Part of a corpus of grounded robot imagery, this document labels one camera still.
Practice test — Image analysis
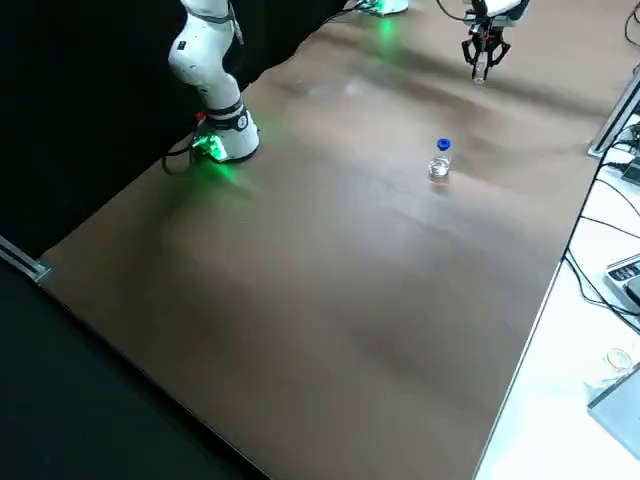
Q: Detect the long black cable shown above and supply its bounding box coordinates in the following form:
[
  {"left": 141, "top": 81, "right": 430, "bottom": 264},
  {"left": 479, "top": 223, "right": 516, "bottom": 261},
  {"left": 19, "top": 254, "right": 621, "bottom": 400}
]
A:
[{"left": 563, "top": 144, "right": 640, "bottom": 334}]

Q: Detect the clear bottle with blue cap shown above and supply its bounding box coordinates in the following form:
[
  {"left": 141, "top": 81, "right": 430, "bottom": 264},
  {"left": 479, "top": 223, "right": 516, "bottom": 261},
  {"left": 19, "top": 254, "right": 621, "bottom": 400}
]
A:
[{"left": 427, "top": 138, "right": 454, "bottom": 187}]

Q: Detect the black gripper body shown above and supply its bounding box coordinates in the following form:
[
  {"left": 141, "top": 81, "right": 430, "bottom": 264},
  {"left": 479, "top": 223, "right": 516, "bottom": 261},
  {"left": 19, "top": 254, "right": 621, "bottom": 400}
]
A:
[{"left": 466, "top": 19, "right": 505, "bottom": 49}]

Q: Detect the aluminium frame rail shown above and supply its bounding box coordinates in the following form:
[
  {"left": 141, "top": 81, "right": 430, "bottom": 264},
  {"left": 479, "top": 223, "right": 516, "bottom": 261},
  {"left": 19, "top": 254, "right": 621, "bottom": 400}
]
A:
[{"left": 0, "top": 236, "right": 52, "bottom": 286}]

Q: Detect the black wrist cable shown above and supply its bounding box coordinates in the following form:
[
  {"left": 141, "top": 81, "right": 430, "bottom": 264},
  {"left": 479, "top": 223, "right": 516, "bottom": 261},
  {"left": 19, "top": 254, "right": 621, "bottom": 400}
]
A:
[{"left": 435, "top": 0, "right": 475, "bottom": 24}]

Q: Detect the flat grey box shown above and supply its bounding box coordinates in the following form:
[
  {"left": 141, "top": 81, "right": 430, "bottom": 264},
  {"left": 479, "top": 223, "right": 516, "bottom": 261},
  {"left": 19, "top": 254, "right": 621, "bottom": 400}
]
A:
[{"left": 585, "top": 362, "right": 640, "bottom": 454}]

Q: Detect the grey device with buttons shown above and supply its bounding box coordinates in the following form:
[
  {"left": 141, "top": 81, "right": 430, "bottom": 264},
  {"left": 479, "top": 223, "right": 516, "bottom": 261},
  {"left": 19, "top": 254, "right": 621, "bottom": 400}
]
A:
[{"left": 603, "top": 253, "right": 640, "bottom": 315}]

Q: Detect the short black cable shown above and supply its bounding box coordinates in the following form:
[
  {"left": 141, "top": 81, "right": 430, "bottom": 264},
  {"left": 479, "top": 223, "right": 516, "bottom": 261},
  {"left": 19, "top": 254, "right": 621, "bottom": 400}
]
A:
[{"left": 623, "top": 7, "right": 640, "bottom": 47}]

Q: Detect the black arm base cable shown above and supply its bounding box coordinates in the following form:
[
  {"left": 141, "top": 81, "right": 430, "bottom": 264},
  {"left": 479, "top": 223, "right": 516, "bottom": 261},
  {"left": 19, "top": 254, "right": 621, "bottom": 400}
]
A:
[{"left": 162, "top": 135, "right": 206, "bottom": 176}]

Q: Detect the aluminium camera post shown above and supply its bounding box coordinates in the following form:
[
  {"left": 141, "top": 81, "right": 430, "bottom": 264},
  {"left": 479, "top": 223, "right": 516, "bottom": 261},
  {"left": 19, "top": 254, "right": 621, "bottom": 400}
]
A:
[{"left": 585, "top": 67, "right": 640, "bottom": 160}]

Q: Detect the small glass beaker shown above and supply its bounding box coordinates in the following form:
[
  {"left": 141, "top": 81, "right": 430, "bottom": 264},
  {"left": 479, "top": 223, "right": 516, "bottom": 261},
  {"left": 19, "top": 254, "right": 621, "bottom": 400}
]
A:
[{"left": 605, "top": 347, "right": 635, "bottom": 375}]

